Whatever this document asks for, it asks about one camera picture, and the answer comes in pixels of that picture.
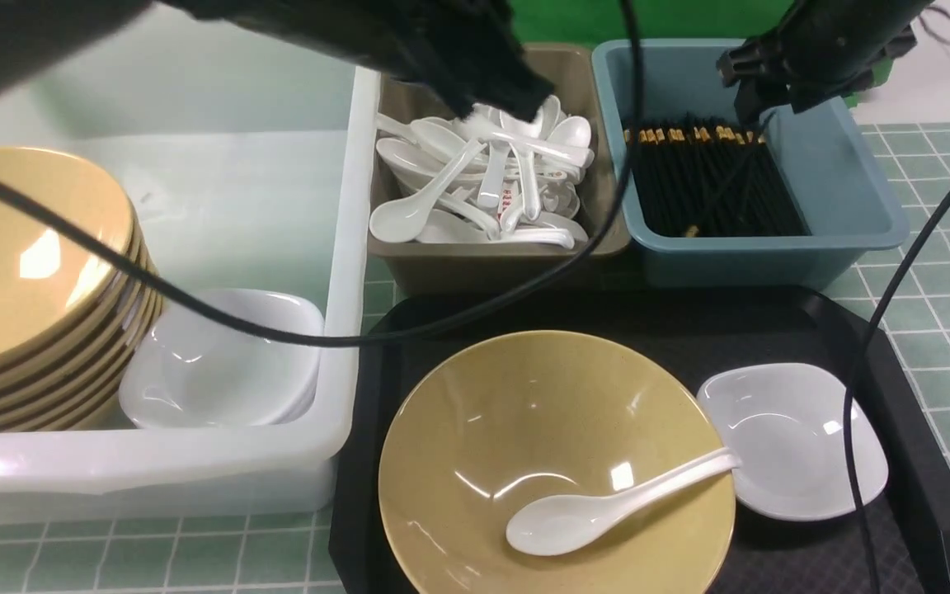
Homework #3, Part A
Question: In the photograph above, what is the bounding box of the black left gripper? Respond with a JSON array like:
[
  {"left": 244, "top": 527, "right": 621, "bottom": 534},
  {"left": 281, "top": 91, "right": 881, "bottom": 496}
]
[{"left": 343, "top": 0, "right": 557, "bottom": 123}]

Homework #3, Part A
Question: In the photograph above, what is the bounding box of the pile of white spoons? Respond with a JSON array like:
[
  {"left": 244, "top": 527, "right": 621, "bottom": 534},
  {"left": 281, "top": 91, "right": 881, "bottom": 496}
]
[{"left": 369, "top": 97, "right": 595, "bottom": 249}]

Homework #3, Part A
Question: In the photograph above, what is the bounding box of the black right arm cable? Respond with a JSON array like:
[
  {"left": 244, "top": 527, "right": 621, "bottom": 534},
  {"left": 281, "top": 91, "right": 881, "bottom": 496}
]
[{"left": 842, "top": 128, "right": 950, "bottom": 594}]

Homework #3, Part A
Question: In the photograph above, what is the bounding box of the bundle of black chopsticks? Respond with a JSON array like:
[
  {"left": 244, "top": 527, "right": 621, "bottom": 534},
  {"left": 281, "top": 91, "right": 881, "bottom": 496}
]
[{"left": 634, "top": 113, "right": 810, "bottom": 239}]

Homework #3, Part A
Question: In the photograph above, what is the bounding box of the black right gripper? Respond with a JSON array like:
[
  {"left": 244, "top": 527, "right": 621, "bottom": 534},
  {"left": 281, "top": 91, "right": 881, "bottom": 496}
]
[{"left": 717, "top": 1, "right": 919, "bottom": 125}]

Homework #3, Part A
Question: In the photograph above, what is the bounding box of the stack of white dishes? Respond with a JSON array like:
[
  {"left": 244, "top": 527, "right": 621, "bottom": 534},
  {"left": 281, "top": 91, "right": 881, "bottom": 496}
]
[{"left": 118, "top": 304, "right": 321, "bottom": 429}]

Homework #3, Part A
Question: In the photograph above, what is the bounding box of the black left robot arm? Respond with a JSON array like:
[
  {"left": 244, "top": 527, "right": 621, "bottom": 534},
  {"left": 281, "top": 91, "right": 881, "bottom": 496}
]
[{"left": 0, "top": 1, "right": 553, "bottom": 121}]

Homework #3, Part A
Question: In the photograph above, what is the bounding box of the white square side dish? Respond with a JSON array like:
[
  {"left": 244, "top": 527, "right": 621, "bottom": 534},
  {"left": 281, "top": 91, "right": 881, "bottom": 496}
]
[{"left": 697, "top": 362, "right": 854, "bottom": 522}]

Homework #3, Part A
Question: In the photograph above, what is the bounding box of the large white plastic tub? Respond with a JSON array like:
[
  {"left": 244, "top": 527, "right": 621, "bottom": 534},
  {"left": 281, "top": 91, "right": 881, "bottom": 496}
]
[{"left": 0, "top": 33, "right": 381, "bottom": 524}]

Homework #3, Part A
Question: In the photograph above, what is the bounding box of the yellow noodle bowl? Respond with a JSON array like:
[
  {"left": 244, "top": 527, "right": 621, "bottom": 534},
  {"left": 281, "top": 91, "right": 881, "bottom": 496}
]
[{"left": 378, "top": 331, "right": 736, "bottom": 593}]

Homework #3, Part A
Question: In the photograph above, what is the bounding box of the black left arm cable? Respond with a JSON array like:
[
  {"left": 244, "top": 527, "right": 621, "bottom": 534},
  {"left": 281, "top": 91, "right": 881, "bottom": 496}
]
[{"left": 0, "top": 0, "right": 645, "bottom": 349}]

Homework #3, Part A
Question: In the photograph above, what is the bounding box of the white soup spoon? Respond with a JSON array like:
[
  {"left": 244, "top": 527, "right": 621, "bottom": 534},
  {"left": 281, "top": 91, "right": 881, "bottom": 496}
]
[{"left": 505, "top": 447, "right": 742, "bottom": 557}]

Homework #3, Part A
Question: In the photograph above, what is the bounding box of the green backdrop cloth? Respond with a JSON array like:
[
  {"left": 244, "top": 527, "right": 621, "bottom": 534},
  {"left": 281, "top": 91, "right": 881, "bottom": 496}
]
[{"left": 508, "top": 0, "right": 888, "bottom": 108}]

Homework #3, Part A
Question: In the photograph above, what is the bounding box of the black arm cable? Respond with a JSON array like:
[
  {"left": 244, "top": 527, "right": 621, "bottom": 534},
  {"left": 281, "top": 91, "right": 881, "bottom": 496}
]
[
  {"left": 842, "top": 128, "right": 950, "bottom": 594},
  {"left": 0, "top": 0, "right": 645, "bottom": 349}
]

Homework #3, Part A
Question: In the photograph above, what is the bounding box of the stack of yellow bowls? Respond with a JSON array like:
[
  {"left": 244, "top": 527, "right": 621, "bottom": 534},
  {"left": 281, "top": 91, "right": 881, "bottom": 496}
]
[{"left": 0, "top": 147, "right": 163, "bottom": 432}]

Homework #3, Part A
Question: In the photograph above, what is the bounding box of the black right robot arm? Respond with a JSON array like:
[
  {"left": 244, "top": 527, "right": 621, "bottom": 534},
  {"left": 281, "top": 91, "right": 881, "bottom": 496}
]
[{"left": 717, "top": 1, "right": 929, "bottom": 125}]

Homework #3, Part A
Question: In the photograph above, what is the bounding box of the brown spoon bin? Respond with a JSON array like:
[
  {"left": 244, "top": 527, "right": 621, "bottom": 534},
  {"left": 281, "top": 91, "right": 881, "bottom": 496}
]
[{"left": 367, "top": 44, "right": 630, "bottom": 295}]

